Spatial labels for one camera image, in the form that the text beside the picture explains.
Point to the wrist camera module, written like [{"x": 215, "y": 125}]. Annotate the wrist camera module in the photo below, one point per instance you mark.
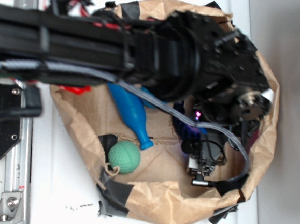
[{"x": 204, "y": 154}]

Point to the metal corner bracket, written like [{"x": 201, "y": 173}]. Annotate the metal corner bracket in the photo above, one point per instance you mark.
[{"x": 11, "y": 208}]

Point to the green dimpled ball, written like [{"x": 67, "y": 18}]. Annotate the green dimpled ball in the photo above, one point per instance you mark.
[{"x": 126, "y": 156}]

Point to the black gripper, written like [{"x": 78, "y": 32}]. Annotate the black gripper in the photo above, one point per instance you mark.
[{"x": 230, "y": 106}]

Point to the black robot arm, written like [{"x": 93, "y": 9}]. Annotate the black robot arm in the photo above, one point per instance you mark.
[{"x": 185, "y": 65}]

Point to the blue plastic bottle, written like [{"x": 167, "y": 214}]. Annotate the blue plastic bottle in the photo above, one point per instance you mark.
[{"x": 132, "y": 112}]

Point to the aluminium extrusion rail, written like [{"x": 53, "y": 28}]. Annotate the aluminium extrusion rail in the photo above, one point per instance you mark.
[{"x": 18, "y": 160}]

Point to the brown paper bag bin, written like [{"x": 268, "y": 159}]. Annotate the brown paper bag bin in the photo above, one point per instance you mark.
[{"x": 159, "y": 191}]

